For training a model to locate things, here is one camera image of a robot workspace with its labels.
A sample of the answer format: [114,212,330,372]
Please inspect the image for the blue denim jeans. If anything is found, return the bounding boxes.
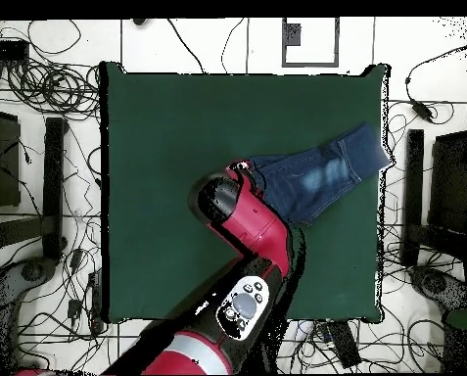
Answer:
[248,121,392,227]

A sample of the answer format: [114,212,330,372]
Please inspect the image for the black flat box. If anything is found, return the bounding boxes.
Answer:
[0,38,30,62]

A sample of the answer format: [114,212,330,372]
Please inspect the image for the dark green table cloth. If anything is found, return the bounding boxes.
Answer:
[99,61,391,324]

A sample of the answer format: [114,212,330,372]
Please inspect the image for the black stand leg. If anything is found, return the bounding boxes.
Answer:
[401,128,467,267]
[0,117,69,260]

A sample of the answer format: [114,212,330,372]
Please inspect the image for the black power adapter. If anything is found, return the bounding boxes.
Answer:
[410,99,436,123]

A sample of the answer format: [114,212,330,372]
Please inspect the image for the slim black power strip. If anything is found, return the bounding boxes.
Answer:
[87,269,106,334]

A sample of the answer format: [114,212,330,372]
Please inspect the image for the black square case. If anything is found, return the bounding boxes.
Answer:
[0,108,23,209]
[427,130,467,236]

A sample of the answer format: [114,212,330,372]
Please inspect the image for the grey chair base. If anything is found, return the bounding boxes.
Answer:
[0,256,60,375]
[408,265,467,314]

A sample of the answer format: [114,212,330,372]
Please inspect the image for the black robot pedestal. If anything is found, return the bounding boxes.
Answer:
[252,320,283,375]

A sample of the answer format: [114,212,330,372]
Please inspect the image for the coiled black cable bundle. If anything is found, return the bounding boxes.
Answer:
[5,58,101,118]

